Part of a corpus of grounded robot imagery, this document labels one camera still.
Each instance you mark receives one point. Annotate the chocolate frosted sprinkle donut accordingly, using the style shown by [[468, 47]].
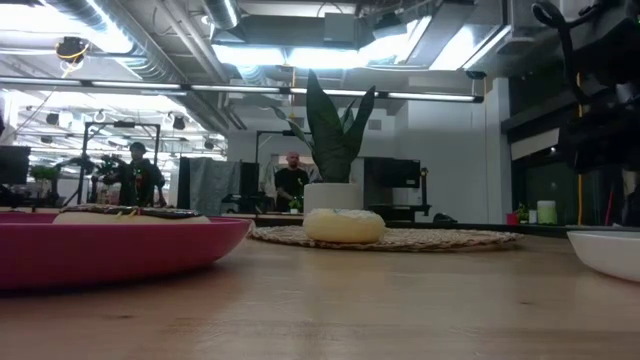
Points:
[[125, 212]]

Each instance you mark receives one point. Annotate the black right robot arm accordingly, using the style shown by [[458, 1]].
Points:
[[605, 140]]

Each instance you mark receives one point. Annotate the snake plant in white pot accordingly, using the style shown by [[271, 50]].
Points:
[[332, 197]]

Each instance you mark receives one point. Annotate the person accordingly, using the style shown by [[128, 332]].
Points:
[[291, 187], [140, 180]]

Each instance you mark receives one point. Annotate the small potted plant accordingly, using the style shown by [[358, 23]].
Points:
[[295, 205], [523, 212]]

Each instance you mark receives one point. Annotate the white frosted blue drizzle donut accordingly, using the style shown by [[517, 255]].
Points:
[[345, 227]]

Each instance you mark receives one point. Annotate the black monitor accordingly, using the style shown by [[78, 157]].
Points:
[[392, 172], [12, 165]]

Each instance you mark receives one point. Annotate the grey fabric cover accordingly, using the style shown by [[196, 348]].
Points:
[[215, 185]]

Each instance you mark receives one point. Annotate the round woven placemat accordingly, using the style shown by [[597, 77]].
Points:
[[440, 239]]

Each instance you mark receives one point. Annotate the long ceiling tube light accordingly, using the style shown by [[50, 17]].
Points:
[[425, 96]]

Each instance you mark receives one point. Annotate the red cup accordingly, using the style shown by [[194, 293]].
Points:
[[512, 219]]

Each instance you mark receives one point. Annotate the green and white cup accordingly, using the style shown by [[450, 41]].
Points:
[[546, 212]]

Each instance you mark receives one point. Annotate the pink plate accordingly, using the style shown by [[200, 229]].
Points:
[[100, 255]]

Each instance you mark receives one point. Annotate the leafy green plant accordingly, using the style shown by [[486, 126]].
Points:
[[44, 174]]

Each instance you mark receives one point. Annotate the white plate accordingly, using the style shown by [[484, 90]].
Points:
[[610, 255]]

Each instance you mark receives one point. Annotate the silver spiral air duct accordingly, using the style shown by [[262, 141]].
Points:
[[222, 12]]

